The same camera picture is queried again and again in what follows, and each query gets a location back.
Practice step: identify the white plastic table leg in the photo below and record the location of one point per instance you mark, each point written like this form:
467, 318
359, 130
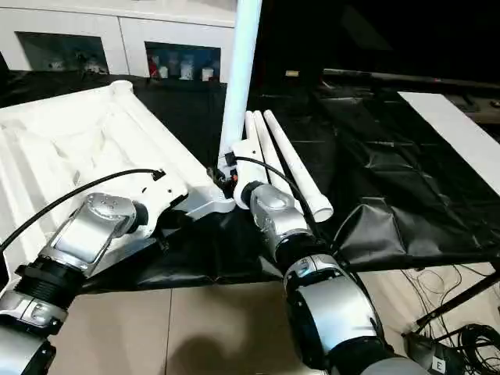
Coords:
254, 129
265, 144
297, 172
240, 78

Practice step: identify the white plastic table top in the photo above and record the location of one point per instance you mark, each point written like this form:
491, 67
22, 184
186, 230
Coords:
78, 136

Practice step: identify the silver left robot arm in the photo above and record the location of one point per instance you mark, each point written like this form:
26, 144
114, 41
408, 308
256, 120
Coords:
82, 238

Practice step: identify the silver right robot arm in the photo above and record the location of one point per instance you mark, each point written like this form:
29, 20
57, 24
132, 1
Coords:
324, 297

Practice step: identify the white patterned figure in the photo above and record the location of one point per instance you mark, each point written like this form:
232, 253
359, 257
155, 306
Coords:
186, 70

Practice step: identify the small white cup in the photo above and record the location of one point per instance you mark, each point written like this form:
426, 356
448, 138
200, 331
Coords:
163, 72

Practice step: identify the red white bottle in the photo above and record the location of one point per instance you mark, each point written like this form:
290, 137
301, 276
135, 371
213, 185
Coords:
152, 64

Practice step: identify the black table mat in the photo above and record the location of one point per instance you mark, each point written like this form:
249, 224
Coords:
390, 176

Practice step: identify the white glass-door cabinet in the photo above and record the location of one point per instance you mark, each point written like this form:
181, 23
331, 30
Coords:
117, 35

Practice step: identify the black fabric covered furniture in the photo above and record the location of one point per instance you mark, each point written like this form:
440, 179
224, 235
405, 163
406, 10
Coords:
371, 35

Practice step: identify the long black pole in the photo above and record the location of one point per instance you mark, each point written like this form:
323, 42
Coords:
410, 77

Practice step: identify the white flat board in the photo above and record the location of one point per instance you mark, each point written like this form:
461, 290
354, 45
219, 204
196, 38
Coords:
453, 133

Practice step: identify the black tripod leg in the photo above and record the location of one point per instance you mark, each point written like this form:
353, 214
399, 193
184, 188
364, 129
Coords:
461, 298

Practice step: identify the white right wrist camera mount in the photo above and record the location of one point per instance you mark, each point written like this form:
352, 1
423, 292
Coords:
250, 164

